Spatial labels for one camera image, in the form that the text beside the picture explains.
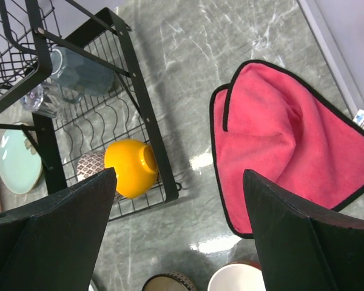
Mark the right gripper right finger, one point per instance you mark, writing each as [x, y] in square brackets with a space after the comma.
[301, 245]

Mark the pink red cloth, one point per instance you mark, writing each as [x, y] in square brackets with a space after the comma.
[270, 120]

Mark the orange bowl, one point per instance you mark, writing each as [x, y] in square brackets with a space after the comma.
[135, 166]

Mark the patterned purple bowl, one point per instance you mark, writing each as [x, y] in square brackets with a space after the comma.
[89, 164]

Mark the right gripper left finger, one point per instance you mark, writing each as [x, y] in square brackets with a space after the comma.
[53, 243]

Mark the clear faceted drinking glass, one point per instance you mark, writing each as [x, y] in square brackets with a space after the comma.
[44, 100]

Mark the black wire dish rack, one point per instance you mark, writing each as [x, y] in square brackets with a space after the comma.
[28, 32]

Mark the white bowl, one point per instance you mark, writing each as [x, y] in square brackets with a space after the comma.
[237, 277]

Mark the brown glazed bowl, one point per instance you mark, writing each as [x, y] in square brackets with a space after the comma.
[169, 281]

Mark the mint green flower plate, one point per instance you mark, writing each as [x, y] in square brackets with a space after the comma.
[20, 164]

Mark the white grey mug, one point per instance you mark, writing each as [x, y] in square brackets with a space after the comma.
[78, 76]

